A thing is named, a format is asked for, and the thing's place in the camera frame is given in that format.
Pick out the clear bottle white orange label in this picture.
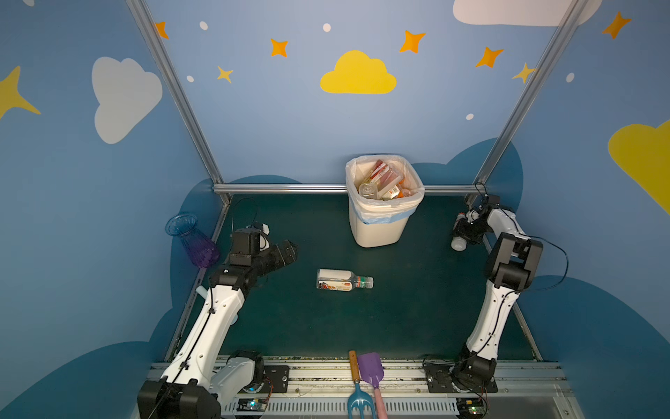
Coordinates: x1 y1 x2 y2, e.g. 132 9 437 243
316 269 374 292

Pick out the white bottle red label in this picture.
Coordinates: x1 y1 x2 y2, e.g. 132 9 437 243
451 212 468 251

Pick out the gold red label tea bottle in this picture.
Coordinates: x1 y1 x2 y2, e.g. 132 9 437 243
368 160 404 198

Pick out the clear square bottle green cap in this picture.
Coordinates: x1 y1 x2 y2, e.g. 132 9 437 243
358 179 380 200

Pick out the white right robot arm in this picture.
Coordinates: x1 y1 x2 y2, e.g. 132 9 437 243
450 193 544 392

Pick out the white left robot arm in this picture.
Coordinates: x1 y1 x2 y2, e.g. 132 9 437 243
137 240 298 418

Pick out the white ribbed trash bin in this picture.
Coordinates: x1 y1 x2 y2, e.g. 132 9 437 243
349 203 415 248

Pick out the white bin liner bag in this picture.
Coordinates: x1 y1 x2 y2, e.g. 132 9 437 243
345 155 425 225

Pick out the purple plastic vase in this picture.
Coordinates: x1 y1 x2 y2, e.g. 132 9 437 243
165 213 221 269

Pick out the light blue toy trowel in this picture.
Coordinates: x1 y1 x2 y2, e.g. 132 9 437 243
195 286 209 300

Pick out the left green circuit board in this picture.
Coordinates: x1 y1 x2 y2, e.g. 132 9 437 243
237 398 269 413

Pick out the green circuit board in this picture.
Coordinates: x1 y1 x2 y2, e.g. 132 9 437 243
456 398 489 419
237 398 269 413

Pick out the purple toy shovel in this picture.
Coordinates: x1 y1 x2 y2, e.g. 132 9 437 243
358 353 388 419

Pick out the blue toy garden fork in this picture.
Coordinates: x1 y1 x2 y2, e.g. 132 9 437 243
347 350 377 419

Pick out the right green circuit board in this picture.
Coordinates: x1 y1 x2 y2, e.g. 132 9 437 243
456 398 489 419

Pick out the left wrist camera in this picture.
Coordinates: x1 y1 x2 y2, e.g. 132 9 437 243
228 222 270 266

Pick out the aluminium frame back rail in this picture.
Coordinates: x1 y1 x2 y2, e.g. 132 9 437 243
213 183 484 196

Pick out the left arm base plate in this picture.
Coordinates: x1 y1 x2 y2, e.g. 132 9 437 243
258 365 290 395

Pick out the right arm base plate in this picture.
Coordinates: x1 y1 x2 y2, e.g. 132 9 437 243
422 363 498 394

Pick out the aluminium frame left post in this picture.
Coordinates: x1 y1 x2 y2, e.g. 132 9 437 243
126 0 224 186

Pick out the aluminium frame post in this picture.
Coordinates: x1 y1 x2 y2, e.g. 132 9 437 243
126 0 224 186
465 0 589 208

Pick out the aluminium frame right post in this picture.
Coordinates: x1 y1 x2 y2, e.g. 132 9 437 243
465 0 589 208

